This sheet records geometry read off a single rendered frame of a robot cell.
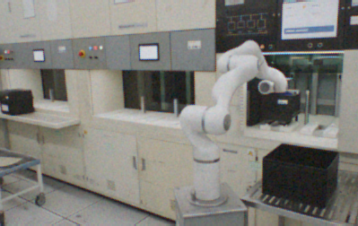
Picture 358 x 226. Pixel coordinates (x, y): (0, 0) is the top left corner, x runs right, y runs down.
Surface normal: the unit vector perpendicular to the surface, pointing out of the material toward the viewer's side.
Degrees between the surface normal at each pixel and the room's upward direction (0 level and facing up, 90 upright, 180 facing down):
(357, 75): 90
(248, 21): 90
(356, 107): 90
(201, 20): 90
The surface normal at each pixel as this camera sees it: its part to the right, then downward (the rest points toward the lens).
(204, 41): -0.58, 0.18
